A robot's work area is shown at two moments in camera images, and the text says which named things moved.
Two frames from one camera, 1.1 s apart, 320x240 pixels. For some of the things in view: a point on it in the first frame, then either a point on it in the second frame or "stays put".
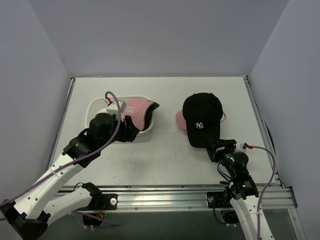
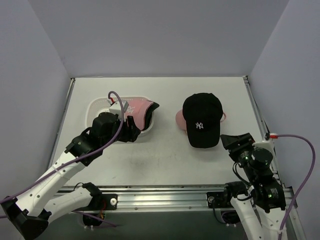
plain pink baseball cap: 180,121 stays put
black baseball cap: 202,112 stays put
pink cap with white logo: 136,108 stays put
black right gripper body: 220,149 to 236,146
